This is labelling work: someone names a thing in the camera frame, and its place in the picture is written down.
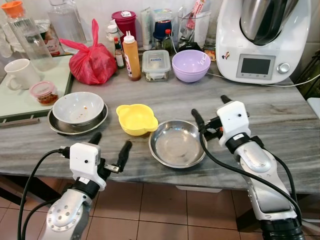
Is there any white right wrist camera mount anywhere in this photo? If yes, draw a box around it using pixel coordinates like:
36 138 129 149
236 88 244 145
216 101 252 147

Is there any glass food container with lid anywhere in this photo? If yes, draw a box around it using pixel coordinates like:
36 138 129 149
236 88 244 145
142 49 171 83

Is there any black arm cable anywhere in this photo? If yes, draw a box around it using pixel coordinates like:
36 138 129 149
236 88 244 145
17 148 71 240
199 120 304 226

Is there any white ceramic bowl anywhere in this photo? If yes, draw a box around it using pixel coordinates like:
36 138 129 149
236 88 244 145
52 91 105 126

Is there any clear bottle with orange cap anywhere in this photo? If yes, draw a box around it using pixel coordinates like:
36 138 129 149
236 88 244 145
0 0 57 72

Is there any clear utensil holder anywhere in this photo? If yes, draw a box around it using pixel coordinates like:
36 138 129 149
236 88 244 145
177 0 212 47

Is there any empty round steel plate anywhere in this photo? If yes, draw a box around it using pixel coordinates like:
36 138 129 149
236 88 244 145
148 120 208 169

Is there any small dark sauce bottle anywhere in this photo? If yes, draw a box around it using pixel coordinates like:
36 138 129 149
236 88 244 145
113 36 125 69

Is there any white kitchen cooking machine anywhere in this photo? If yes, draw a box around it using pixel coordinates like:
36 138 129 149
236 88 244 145
216 0 313 84

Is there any red tied plastic bag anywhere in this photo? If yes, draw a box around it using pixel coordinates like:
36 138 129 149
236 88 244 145
59 19 118 85

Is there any orange sauce squeeze bottle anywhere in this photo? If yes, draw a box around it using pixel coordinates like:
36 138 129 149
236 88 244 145
122 31 142 82

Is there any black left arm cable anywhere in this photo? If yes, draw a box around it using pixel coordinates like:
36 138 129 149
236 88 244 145
17 148 71 240

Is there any pale green tray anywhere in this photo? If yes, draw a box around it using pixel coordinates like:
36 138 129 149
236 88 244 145
0 55 75 123

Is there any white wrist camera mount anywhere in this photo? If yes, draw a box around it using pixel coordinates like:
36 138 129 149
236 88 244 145
69 142 107 191
216 101 252 147

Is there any dark blue jar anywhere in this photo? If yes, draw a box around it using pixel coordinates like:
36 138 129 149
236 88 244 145
152 19 173 42

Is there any maroon canister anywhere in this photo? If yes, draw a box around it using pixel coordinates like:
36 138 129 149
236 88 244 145
111 10 137 43

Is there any yellow plastic bowl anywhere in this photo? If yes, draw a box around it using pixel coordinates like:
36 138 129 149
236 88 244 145
116 103 159 137

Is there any small tub with pink lid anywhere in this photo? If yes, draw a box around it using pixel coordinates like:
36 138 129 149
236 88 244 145
29 80 59 106

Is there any clear glass jug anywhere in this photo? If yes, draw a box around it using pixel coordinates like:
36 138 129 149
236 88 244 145
48 0 87 43

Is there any white ceramic mug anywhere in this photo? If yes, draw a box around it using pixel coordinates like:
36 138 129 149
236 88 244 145
4 58 41 91

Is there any lilac plastic bowl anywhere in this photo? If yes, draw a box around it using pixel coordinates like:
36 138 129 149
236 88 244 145
171 49 212 83

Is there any white side table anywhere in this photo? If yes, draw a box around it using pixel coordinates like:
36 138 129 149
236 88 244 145
306 97 320 119

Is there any steel plate under white bowl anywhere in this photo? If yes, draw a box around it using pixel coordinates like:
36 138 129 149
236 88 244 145
48 102 109 136

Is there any dark green bag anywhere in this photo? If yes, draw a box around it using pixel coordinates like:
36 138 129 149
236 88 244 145
301 50 320 98

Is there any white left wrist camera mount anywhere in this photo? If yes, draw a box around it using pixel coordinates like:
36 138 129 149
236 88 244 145
69 142 107 191

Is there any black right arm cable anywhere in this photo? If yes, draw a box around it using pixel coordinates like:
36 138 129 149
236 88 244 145
199 120 304 226

